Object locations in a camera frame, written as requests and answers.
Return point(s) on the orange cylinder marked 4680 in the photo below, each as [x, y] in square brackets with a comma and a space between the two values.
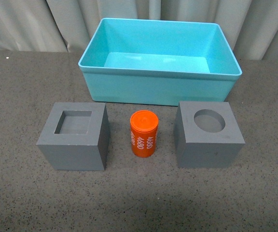
[143, 131]

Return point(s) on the gray cube with square recess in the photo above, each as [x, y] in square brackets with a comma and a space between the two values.
[76, 136]

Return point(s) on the gray cube with round recess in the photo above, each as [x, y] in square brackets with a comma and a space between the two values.
[206, 135]

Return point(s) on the light blue plastic box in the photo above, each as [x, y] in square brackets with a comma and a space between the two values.
[158, 62]

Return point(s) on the gray curtain backdrop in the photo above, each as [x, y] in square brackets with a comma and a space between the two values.
[250, 26]

